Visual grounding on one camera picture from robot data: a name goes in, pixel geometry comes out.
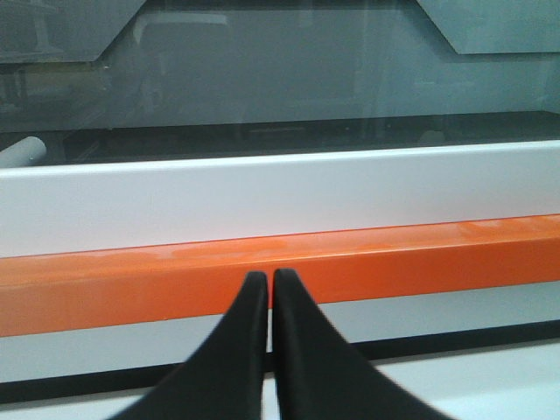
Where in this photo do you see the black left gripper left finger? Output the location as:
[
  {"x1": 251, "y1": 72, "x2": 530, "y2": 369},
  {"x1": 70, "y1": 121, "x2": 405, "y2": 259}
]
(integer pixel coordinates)
[{"x1": 113, "y1": 271, "x2": 268, "y2": 419}]

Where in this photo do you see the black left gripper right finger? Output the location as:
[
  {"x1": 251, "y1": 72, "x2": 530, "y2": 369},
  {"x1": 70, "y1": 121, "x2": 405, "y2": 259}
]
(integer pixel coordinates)
[{"x1": 273, "y1": 269, "x2": 445, "y2": 419}]

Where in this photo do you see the fume hood sash orange handle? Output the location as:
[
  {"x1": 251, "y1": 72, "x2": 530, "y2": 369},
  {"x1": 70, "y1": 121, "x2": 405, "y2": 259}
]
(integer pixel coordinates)
[{"x1": 0, "y1": 140, "x2": 560, "y2": 386}]

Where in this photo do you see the grey pipe in hood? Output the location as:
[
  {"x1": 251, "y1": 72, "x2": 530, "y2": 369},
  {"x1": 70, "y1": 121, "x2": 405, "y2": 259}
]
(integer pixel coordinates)
[{"x1": 0, "y1": 136, "x2": 46, "y2": 169}]

